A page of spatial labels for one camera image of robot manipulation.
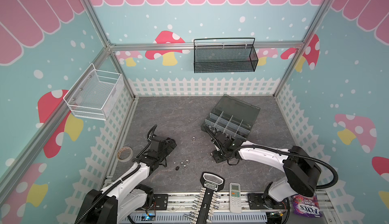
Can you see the masking tape roll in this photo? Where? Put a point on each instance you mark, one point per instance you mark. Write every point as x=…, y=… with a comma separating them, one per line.
x=124, y=154

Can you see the purple Fox's candy bag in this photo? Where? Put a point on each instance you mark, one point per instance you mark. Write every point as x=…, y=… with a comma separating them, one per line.
x=306, y=206

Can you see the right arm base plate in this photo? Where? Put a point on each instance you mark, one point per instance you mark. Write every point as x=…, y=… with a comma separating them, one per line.
x=256, y=201

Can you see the black mesh wall basket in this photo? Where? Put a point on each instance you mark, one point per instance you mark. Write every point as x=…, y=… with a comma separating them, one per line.
x=224, y=55

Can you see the white remote control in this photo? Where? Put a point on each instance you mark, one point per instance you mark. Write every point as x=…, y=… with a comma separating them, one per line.
x=235, y=198

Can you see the black tool with sockets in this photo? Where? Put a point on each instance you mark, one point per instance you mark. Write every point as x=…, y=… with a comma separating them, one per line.
x=207, y=201

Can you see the grey compartment organizer box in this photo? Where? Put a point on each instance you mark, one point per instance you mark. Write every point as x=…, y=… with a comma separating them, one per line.
x=233, y=117

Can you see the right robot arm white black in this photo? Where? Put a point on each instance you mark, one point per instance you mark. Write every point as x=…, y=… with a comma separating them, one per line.
x=303, y=175

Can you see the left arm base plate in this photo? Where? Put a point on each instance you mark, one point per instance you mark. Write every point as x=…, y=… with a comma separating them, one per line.
x=159, y=202

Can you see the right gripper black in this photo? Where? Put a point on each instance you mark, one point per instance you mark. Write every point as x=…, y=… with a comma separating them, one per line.
x=217, y=136

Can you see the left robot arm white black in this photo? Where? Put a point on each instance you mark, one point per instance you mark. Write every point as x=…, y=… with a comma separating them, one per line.
x=115, y=202

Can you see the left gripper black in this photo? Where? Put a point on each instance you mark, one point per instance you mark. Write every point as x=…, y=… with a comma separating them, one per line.
x=169, y=149

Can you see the white wire wall basket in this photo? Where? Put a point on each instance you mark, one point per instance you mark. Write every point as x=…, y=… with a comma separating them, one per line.
x=94, y=94

